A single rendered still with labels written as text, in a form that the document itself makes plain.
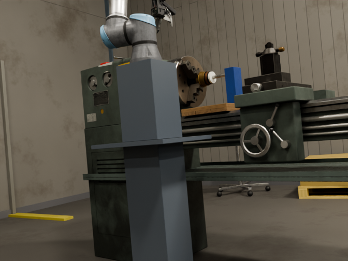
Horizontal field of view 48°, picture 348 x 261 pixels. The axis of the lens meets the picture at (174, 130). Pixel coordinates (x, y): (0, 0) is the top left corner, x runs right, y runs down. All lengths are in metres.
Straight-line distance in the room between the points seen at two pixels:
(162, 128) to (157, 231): 0.45
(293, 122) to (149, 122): 0.63
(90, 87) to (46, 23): 3.09
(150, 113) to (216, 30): 4.21
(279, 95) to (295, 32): 3.63
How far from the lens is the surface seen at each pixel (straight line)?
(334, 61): 5.18
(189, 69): 2.32
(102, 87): 2.56
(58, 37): 5.75
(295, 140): 1.78
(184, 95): 2.31
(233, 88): 2.18
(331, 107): 1.84
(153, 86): 1.69
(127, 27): 1.85
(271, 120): 1.79
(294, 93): 1.74
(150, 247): 1.79
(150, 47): 1.81
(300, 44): 5.32
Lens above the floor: 0.75
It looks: 1 degrees up
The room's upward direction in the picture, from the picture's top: 5 degrees counter-clockwise
